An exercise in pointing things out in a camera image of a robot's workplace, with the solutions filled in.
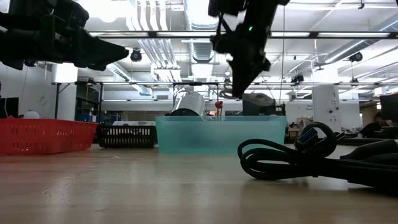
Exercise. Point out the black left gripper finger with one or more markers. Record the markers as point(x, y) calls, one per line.
point(99, 51)

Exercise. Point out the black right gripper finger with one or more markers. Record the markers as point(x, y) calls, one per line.
point(245, 81)

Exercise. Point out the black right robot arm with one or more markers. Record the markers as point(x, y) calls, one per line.
point(264, 12)

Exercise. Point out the small red clamp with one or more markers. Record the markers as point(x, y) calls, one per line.
point(219, 104)

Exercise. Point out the green cutting mat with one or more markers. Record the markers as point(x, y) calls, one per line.
point(220, 133)

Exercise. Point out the white cylindrical projector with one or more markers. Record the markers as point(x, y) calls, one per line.
point(189, 104)

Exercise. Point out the black computer monitor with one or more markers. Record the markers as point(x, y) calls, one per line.
point(9, 107)

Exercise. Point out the white globe lamp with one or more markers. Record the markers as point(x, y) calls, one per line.
point(31, 114)

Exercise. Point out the black plastic basket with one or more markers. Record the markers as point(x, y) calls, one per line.
point(127, 137)

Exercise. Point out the red plastic basket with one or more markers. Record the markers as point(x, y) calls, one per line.
point(46, 137)

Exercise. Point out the seated person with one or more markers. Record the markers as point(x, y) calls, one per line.
point(371, 127)

